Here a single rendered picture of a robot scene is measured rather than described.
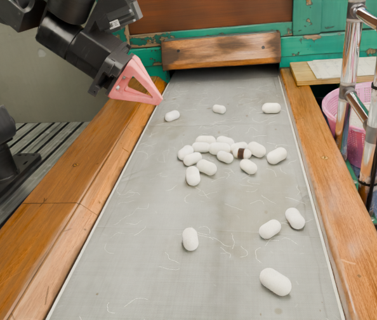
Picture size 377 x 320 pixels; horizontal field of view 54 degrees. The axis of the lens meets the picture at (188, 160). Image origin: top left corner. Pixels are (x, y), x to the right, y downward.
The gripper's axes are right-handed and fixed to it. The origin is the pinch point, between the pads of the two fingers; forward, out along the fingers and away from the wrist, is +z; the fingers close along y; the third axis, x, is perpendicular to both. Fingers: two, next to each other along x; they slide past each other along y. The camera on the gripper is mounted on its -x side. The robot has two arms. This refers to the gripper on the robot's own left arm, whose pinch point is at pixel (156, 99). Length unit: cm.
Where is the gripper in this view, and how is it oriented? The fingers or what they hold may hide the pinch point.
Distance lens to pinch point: 60.6
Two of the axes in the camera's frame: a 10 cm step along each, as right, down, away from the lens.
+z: 8.2, 5.3, 2.0
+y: 1.2, -5.0, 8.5
